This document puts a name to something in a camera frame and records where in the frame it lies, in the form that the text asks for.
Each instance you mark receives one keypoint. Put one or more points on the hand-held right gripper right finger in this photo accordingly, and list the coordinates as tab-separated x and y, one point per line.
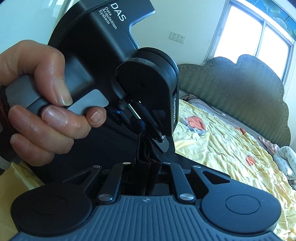
177	178

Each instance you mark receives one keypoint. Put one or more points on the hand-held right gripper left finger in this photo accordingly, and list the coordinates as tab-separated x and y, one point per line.
118	176

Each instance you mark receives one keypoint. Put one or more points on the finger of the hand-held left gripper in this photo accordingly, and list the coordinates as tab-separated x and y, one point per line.
159	139
129	119

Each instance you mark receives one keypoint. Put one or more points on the black pants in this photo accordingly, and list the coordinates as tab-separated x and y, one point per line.
148	166

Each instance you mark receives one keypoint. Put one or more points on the person's left hand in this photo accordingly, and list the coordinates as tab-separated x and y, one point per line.
41	134

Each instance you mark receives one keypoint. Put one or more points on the yellow carrot print blanket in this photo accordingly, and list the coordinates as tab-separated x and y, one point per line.
231	153

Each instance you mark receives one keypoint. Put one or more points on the green padded headboard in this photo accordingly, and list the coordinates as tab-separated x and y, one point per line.
231	92

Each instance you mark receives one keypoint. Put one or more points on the pink cloth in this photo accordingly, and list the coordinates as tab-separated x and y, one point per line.
268	143

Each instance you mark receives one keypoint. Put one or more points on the white printed pillow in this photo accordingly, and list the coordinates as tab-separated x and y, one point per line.
285	162

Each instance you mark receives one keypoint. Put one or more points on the window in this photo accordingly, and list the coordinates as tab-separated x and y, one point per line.
240	34

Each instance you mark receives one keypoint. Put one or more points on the white wall outlet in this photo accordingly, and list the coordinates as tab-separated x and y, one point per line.
181	38
173	36

